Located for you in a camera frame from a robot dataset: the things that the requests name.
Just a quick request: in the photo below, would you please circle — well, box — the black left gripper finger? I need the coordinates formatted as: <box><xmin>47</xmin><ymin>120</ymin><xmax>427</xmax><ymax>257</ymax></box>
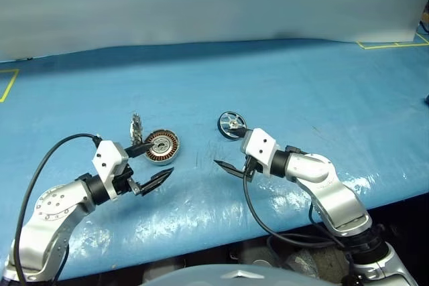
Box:
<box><xmin>125</xmin><ymin>143</ymin><xmax>156</xmax><ymax>159</ymax></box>
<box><xmin>137</xmin><ymin>167</ymin><xmax>174</xmax><ymax>197</ymax></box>

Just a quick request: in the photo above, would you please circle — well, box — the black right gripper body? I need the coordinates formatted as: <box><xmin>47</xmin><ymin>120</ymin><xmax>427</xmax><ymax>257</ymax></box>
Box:
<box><xmin>243</xmin><ymin>155</ymin><xmax>259</xmax><ymax>180</ymax></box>

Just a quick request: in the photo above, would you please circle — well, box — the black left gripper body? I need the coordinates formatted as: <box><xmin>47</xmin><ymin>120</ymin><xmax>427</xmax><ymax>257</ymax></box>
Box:
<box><xmin>113</xmin><ymin>163</ymin><xmax>141</xmax><ymax>197</ymax></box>

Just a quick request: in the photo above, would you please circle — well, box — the black motor rotor bell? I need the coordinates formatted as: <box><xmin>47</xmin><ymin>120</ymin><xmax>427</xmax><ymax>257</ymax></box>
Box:
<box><xmin>218</xmin><ymin>111</ymin><xmax>248</xmax><ymax>140</ymax></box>

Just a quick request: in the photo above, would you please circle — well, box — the motor stator with copper windings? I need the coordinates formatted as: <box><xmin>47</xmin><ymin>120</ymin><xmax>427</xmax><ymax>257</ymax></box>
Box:
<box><xmin>143</xmin><ymin>129</ymin><xmax>180</xmax><ymax>167</ymax></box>

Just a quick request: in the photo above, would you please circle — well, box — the blue plastic table cover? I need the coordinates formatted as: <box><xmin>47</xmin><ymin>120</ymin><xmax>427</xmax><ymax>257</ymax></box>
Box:
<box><xmin>0</xmin><ymin>38</ymin><xmax>429</xmax><ymax>282</ymax></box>

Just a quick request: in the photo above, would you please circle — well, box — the dark rounded housing grey disc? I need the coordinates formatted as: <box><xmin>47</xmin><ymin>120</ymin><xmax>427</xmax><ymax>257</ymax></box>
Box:
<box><xmin>231</xmin><ymin>245</ymin><xmax>292</xmax><ymax>272</ymax></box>

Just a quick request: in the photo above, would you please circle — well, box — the grey robot torso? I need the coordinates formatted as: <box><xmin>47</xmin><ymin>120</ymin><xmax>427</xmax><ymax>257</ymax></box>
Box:
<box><xmin>139</xmin><ymin>263</ymin><xmax>328</xmax><ymax>286</ymax></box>

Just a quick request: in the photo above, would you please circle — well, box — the crumpled clear plastic wrap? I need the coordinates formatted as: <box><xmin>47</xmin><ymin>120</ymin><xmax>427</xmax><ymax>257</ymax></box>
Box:
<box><xmin>290</xmin><ymin>251</ymin><xmax>320</xmax><ymax>280</ymax></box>

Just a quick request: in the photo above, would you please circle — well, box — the white backdrop panel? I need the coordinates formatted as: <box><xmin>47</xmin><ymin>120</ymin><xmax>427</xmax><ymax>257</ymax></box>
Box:
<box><xmin>0</xmin><ymin>0</ymin><xmax>424</xmax><ymax>63</ymax></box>

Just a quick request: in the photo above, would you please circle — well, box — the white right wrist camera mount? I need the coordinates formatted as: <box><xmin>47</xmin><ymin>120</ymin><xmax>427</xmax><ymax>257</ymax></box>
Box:
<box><xmin>240</xmin><ymin>127</ymin><xmax>281</xmax><ymax>178</ymax></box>

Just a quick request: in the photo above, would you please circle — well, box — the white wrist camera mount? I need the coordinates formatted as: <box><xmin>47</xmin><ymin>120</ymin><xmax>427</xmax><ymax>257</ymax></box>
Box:
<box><xmin>240</xmin><ymin>127</ymin><xmax>281</xmax><ymax>178</ymax></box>
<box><xmin>92</xmin><ymin>140</ymin><xmax>130</xmax><ymax>202</ymax></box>

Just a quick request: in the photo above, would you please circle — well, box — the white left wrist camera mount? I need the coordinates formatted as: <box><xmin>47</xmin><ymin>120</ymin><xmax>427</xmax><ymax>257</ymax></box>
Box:
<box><xmin>92</xmin><ymin>140</ymin><xmax>130</xmax><ymax>202</ymax></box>

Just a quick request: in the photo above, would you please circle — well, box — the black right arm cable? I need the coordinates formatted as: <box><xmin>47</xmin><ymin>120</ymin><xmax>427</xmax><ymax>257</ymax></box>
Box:
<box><xmin>241</xmin><ymin>165</ymin><xmax>356</xmax><ymax>253</ymax></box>

